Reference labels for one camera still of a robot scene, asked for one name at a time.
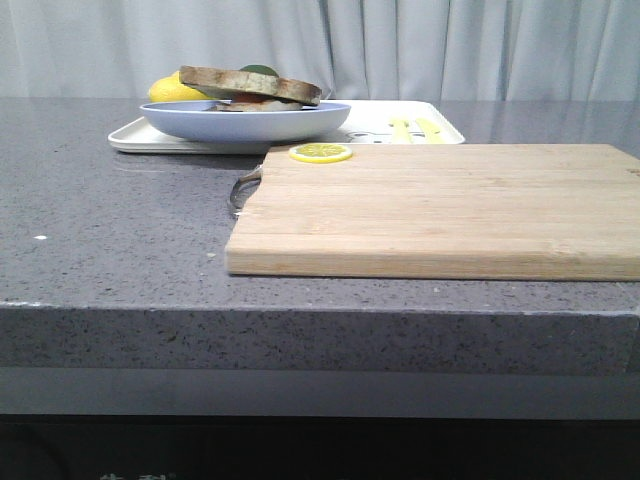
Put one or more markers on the bread slice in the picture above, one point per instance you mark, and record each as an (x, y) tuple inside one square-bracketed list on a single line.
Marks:
[(263, 106), (227, 84)]

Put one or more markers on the light blue round plate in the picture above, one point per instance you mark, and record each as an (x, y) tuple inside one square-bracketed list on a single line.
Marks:
[(200, 121)]

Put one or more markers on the fried egg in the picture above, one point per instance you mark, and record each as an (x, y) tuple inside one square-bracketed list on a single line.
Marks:
[(251, 98)]

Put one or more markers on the white bear tray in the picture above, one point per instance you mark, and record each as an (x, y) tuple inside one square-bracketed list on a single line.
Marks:
[(367, 122)]

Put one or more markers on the lemon slice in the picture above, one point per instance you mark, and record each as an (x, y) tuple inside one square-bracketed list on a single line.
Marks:
[(320, 153)]

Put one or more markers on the yellow plastic fork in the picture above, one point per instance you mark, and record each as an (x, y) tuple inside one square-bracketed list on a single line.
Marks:
[(400, 131)]

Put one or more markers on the yellow plastic knife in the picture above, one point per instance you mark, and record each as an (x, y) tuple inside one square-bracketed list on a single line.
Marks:
[(430, 130)]

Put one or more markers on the green lime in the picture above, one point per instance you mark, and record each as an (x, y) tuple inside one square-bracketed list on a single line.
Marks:
[(260, 69)]

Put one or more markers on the front yellow lemon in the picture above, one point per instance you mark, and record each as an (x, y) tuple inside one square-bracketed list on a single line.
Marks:
[(170, 88)]

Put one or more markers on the wooden cutting board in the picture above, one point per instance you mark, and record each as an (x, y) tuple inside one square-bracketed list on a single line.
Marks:
[(468, 211)]

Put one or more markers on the grey curtain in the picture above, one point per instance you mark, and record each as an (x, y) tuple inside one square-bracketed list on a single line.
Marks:
[(411, 50)]

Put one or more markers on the metal cutting board handle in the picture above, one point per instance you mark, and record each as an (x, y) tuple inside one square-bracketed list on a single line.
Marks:
[(242, 189)]

